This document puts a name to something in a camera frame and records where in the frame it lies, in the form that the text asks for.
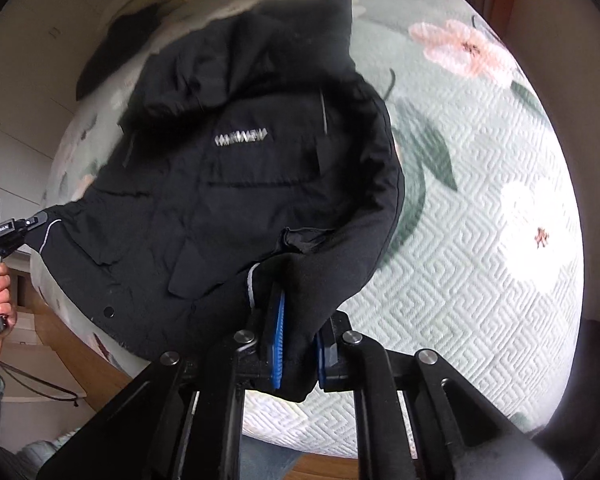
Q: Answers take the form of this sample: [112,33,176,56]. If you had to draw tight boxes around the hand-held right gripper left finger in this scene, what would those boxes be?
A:
[37,284,287,480]

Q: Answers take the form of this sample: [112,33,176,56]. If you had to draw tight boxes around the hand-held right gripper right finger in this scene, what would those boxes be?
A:
[316,312,567,480]

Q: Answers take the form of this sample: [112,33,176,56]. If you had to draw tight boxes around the black hooded jacket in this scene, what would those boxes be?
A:
[39,0,407,404]

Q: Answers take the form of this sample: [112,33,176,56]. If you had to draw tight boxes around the person's legs in jeans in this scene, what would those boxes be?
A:
[241,436,303,480]

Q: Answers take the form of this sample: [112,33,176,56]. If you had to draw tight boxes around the dark cloth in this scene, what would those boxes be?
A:
[76,2,167,102]

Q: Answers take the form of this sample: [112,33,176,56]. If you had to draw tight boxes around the floral quilted bedspread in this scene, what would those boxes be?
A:
[44,0,587,461]

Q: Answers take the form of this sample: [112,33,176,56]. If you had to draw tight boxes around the grey shoe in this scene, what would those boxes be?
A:
[19,429,81,468]

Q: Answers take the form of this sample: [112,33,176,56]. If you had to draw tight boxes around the black cable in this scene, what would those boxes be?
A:
[0,351,82,405]

